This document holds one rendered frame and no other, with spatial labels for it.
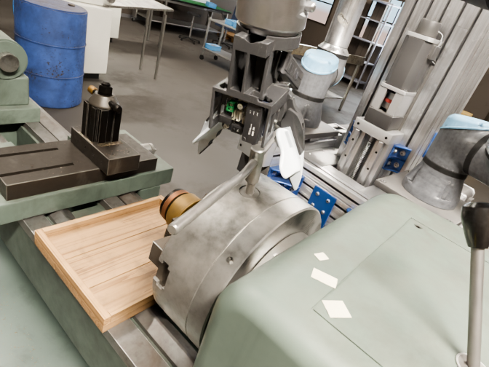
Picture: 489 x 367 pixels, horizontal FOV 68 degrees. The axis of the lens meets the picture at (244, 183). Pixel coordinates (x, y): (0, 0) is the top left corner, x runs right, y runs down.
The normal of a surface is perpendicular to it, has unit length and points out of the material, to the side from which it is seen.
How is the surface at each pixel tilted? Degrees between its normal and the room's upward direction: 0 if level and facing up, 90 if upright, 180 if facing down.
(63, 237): 0
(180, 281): 79
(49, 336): 0
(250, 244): 37
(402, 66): 90
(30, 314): 0
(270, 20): 99
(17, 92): 90
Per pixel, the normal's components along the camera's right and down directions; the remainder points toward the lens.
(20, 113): 0.72, 0.50
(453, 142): -0.83, -0.01
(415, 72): -0.04, 0.47
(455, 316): 0.28, -0.84
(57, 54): 0.54, 0.54
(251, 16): -0.59, 0.42
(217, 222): -0.18, -0.53
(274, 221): 0.06, -0.73
